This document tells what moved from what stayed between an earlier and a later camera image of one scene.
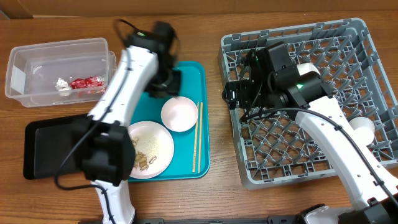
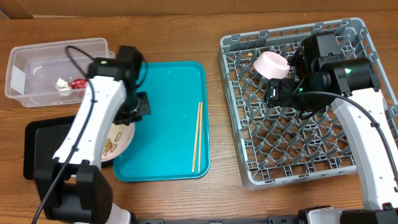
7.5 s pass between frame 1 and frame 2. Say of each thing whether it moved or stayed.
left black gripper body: moved
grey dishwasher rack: stayed
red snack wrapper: stayed
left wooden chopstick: stayed
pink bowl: moved
